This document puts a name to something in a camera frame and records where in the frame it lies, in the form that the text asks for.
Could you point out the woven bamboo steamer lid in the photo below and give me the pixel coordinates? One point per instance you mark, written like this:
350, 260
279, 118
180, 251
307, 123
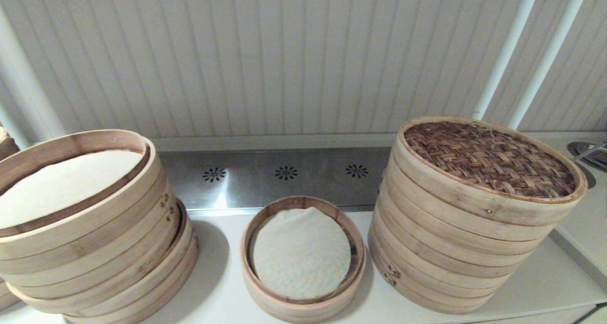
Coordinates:
488, 158

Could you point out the white steamer liner cloth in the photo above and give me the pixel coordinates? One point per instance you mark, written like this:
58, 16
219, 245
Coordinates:
303, 253
61, 186

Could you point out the stainless steel vent panel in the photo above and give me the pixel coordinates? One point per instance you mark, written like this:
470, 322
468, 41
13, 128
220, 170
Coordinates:
265, 186

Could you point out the thin white wall pipe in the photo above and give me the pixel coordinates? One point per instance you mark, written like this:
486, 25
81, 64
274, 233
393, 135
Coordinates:
509, 44
553, 44

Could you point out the thick white wall pipe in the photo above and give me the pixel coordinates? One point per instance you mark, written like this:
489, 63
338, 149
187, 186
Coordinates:
28, 106

